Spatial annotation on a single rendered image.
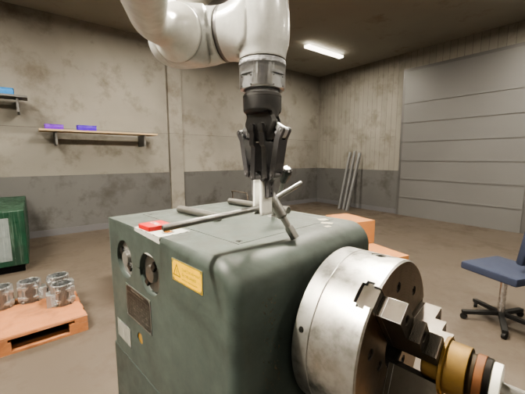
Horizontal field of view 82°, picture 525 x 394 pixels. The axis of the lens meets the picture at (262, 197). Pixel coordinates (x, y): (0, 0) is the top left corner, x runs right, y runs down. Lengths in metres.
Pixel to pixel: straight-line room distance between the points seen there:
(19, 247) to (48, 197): 2.00
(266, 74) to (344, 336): 0.46
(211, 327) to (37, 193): 6.18
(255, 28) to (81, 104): 6.25
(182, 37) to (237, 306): 0.47
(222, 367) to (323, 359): 0.17
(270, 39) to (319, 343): 0.53
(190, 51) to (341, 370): 0.60
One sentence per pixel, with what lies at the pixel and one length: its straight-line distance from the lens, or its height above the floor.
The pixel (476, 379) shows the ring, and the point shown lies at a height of 1.10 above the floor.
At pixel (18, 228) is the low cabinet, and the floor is 0.56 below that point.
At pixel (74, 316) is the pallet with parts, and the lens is 3.06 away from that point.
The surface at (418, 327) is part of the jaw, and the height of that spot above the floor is 1.16.
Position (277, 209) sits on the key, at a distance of 0.62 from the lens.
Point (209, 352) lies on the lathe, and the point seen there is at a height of 1.08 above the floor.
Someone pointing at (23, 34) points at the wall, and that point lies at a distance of 6.94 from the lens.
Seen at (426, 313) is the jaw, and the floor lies 1.11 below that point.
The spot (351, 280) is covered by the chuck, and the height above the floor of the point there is 1.21.
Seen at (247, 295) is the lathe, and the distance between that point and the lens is 0.52.
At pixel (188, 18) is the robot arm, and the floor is 1.67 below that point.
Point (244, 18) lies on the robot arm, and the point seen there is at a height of 1.67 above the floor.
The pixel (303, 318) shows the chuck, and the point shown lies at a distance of 0.58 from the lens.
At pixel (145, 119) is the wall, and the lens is 6.96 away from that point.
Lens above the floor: 1.43
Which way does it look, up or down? 8 degrees down
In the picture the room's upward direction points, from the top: straight up
